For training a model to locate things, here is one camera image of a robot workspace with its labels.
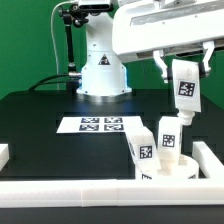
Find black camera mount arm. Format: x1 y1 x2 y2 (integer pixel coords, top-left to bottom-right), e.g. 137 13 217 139
59 4 88 75

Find white U-shaped fence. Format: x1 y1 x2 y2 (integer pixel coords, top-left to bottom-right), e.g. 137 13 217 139
0 141 224 209

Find white marker sheet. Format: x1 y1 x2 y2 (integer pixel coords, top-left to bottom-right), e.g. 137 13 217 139
57 116 143 134

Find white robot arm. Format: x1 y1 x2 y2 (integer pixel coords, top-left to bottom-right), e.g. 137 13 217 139
77 0 224 96

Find black cable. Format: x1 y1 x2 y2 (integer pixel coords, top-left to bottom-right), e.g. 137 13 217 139
27 73 82 92

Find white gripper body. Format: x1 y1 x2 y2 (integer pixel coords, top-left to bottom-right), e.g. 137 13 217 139
112 0 224 63

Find white cable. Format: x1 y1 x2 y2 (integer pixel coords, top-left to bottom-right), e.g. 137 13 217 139
50 0 80 91

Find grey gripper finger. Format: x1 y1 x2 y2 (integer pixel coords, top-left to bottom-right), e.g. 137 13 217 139
202 41 215 76
153 50 168 83

